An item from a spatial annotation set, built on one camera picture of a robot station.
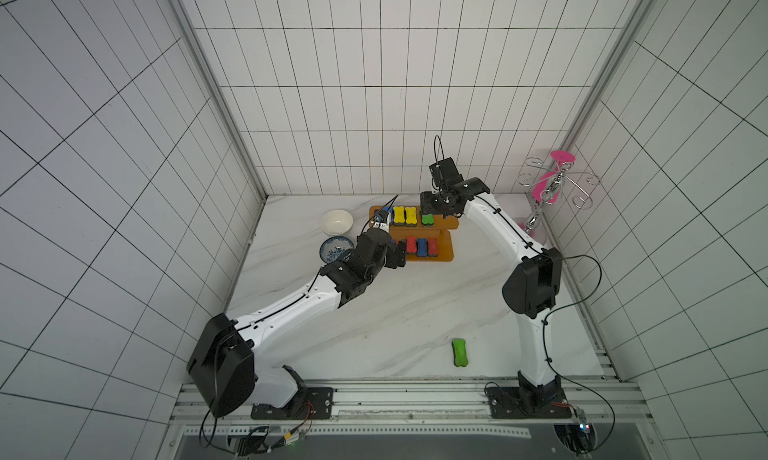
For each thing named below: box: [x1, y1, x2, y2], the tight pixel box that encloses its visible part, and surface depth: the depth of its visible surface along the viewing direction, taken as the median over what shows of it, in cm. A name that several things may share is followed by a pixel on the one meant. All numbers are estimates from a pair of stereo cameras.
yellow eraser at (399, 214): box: [393, 206, 405, 223], surface depth 95 cm
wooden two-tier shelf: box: [368, 205, 459, 262], surface depth 102 cm
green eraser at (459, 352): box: [451, 338, 469, 367], surface depth 81 cm
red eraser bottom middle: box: [406, 236, 417, 254], surface depth 104 cm
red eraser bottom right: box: [428, 237, 439, 257], surface depth 103 cm
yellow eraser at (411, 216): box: [405, 206, 417, 227], surface depth 94 cm
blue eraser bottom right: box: [416, 238, 429, 258], surface depth 102 cm
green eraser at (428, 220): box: [421, 213, 435, 227], surface depth 94 cm
